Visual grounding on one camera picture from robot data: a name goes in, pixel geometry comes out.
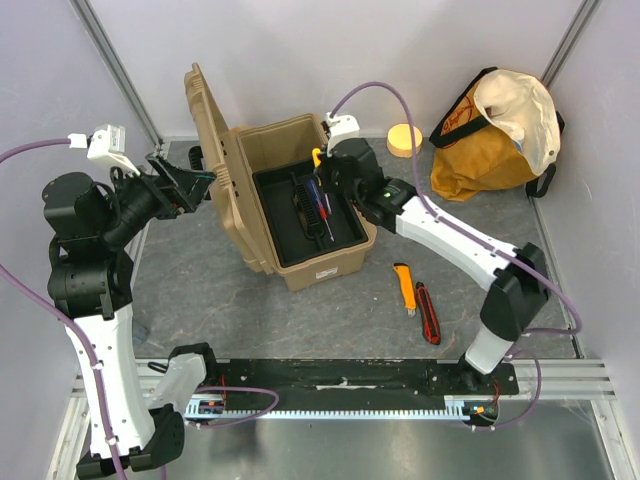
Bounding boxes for tan plastic tool box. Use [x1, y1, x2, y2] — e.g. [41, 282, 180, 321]
[184, 64, 377, 291]

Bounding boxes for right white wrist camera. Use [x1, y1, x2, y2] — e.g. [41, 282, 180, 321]
[324, 112, 360, 145]

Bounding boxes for yellow and cream tote bag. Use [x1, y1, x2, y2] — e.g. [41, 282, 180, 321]
[429, 67, 565, 202]

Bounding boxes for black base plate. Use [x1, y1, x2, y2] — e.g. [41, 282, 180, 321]
[203, 359, 519, 410]

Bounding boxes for slotted cable duct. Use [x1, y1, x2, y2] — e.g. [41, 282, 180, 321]
[183, 395, 498, 423]

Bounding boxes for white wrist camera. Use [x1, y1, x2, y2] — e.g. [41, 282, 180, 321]
[67, 124, 140, 176]
[324, 112, 360, 145]

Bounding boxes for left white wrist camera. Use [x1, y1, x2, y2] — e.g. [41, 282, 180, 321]
[67, 124, 140, 176]

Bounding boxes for black tool box tray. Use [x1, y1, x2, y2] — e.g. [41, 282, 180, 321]
[253, 159, 371, 267]

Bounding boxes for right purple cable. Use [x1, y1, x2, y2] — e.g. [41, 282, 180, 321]
[330, 81, 584, 432]

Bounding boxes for blue and red screwdriver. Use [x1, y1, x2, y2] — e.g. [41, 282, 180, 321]
[306, 179, 335, 242]

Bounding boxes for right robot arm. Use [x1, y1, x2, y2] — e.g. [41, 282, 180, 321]
[312, 138, 550, 394]

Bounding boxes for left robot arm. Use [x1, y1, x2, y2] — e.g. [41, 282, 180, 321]
[42, 156, 220, 479]

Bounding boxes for yellow and black screwdriver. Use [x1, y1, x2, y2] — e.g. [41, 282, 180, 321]
[311, 148, 332, 214]

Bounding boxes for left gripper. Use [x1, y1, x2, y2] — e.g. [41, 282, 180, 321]
[99, 151, 216, 245]

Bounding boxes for red and black utility knife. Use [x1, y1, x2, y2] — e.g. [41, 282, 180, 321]
[415, 282, 441, 345]

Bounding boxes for yellow round sponge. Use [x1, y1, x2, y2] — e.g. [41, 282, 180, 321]
[386, 123, 423, 158]

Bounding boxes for yellow utility knife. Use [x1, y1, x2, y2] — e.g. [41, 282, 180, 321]
[393, 263, 417, 317]

